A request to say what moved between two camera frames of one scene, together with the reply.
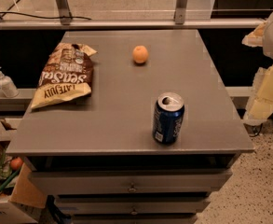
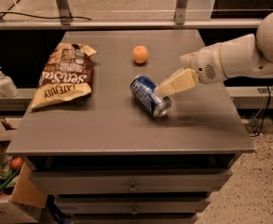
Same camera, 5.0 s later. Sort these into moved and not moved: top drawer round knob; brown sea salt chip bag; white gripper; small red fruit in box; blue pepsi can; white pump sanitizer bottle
Moved: blue pepsi can; white gripper
Not moved: white pump sanitizer bottle; top drawer round knob; brown sea salt chip bag; small red fruit in box
